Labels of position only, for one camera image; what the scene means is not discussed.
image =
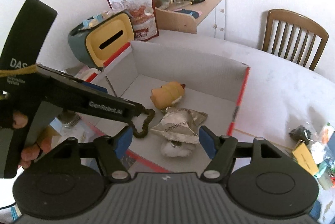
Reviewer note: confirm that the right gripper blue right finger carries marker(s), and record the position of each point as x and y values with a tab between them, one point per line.
210	142

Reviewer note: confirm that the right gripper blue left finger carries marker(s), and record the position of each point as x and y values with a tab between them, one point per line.
122	141

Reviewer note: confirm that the silver foil bag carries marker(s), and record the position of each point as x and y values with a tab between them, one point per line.
180	125

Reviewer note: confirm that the brown pipe cleaner loop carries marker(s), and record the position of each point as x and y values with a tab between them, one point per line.
150	113

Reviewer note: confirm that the white fluffy item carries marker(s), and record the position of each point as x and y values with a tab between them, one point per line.
174	149

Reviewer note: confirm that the yellow plush toy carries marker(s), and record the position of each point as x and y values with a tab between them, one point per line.
167	95

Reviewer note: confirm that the black items small bag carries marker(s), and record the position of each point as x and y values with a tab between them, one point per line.
301	133

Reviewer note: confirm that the yellow rectangular box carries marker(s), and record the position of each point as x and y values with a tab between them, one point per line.
304	158

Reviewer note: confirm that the teal round sharpener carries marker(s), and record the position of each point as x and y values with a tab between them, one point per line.
325	165

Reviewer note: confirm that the person left hand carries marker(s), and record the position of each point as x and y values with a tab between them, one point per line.
43	143

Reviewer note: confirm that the red cardboard box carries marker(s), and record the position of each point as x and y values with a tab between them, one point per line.
158	77

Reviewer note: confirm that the yellow green tissue box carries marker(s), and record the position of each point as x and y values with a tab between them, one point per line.
93	47

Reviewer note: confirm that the wooden side cabinet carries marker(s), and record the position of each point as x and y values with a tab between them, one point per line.
206	18

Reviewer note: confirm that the olive green tube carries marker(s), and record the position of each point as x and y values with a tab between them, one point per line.
326	181

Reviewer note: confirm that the screwdriver yellow black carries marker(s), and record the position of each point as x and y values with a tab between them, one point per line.
192	2

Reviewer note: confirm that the red white snack bag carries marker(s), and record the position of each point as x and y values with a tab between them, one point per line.
142	15

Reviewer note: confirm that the wooden chair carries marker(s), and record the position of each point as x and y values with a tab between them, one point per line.
294	37

